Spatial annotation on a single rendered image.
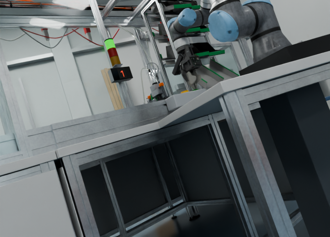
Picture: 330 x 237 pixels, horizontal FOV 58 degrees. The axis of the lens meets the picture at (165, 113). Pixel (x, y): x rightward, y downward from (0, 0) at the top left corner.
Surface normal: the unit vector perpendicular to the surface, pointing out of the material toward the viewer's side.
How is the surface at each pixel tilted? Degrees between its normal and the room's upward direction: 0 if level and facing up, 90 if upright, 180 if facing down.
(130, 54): 90
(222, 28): 99
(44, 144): 90
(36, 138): 90
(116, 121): 90
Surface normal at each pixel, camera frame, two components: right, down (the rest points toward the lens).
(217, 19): -0.83, 0.41
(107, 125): 0.56, -0.28
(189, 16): 0.33, -0.21
